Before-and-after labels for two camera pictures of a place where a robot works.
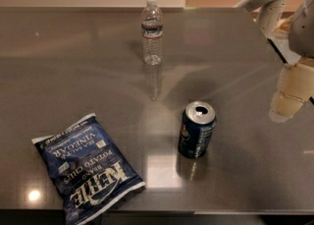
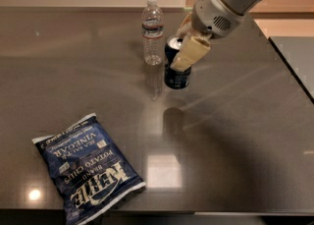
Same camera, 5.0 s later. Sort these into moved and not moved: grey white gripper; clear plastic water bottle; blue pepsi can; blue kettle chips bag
Moved: grey white gripper; blue pepsi can
Not moved: blue kettle chips bag; clear plastic water bottle
